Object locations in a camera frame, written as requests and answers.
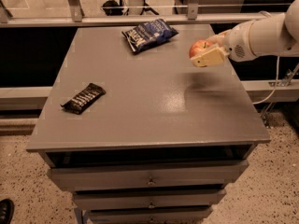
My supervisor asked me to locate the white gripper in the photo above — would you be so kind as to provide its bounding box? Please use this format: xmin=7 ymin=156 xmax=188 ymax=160
xmin=190 ymin=21 xmax=256 ymax=67

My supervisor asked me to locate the red apple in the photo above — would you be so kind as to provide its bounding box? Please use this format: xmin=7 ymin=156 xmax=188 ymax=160
xmin=189 ymin=40 xmax=213 ymax=58

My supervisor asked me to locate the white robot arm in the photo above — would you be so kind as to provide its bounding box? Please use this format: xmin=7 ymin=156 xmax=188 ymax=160
xmin=189 ymin=0 xmax=299 ymax=67

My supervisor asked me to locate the blue chip bag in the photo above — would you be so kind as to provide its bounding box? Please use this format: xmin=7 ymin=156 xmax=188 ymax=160
xmin=122 ymin=19 xmax=178 ymax=53

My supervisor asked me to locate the grey drawer cabinet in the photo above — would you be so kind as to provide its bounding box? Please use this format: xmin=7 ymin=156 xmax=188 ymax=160
xmin=27 ymin=25 xmax=269 ymax=224

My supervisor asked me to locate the black object behind glass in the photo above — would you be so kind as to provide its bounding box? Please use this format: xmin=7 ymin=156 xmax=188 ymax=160
xmin=101 ymin=0 xmax=128 ymax=16

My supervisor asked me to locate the black snack bar wrapper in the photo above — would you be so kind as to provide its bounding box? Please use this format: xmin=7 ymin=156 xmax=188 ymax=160
xmin=61 ymin=83 xmax=106 ymax=115

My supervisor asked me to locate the metal window railing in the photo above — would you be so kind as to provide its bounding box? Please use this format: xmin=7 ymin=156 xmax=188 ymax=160
xmin=0 ymin=0 xmax=299 ymax=30

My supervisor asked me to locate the black shoe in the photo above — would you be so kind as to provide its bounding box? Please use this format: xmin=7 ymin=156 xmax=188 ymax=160
xmin=0 ymin=199 xmax=14 ymax=224

